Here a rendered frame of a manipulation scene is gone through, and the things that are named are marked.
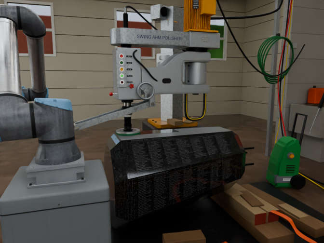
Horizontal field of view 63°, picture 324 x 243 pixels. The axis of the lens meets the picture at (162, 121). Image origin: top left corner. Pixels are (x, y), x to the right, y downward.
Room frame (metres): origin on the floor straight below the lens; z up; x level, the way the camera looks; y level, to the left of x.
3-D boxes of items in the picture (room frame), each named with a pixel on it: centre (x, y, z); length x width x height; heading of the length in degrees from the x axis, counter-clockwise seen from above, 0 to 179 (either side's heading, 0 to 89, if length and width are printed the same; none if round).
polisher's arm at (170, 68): (2.41, -0.07, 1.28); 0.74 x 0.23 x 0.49; 111
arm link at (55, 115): (1.14, 0.47, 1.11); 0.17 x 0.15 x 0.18; 116
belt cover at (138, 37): (2.40, -0.03, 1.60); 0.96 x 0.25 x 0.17; 111
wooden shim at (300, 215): (2.22, -1.18, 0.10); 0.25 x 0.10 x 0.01; 20
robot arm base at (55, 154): (1.14, 0.46, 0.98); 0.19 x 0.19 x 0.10
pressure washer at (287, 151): (3.08, -1.49, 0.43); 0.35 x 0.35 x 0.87; 1
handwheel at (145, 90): (2.21, 0.14, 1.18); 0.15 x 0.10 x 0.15; 111
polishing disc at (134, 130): (2.28, 0.30, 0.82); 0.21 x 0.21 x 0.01
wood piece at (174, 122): (2.88, -0.14, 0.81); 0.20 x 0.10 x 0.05; 24
